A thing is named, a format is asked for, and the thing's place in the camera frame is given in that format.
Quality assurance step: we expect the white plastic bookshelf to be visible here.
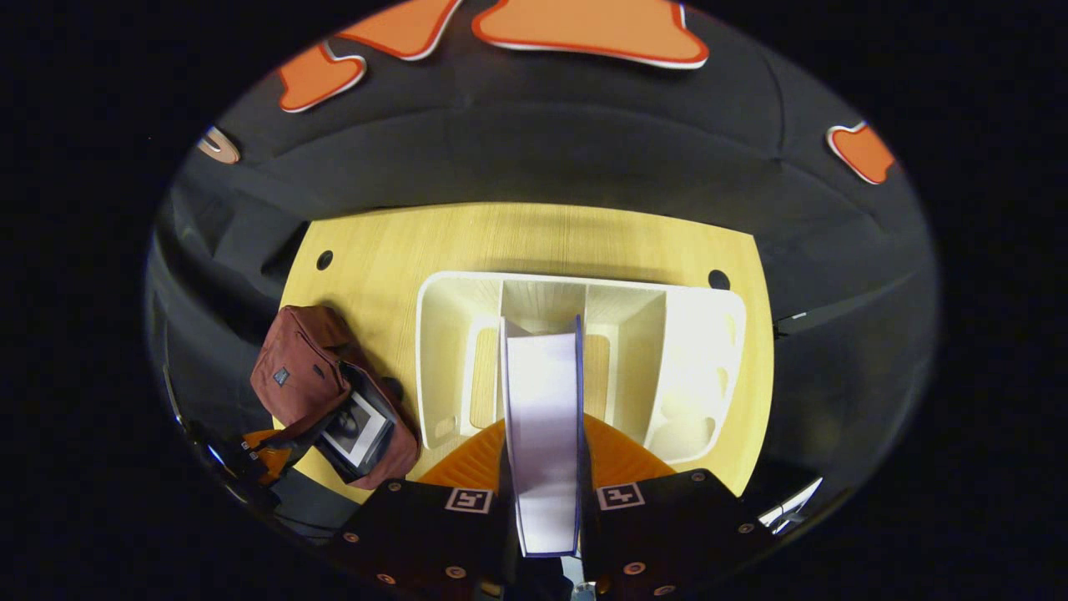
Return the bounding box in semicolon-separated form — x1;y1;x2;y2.
415;270;748;464

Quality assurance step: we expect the white-spine portrait cover book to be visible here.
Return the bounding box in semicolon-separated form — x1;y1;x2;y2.
317;388;395;470

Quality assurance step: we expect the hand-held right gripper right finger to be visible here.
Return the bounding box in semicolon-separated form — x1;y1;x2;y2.
582;415;781;598

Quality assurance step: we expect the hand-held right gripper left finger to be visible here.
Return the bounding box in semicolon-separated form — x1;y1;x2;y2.
330;417;511;598

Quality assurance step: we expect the blue-spine book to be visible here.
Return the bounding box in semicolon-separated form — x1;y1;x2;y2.
499;315;585;558

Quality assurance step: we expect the maroon schoolbag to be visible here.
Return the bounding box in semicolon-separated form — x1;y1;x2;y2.
250;305;422;491

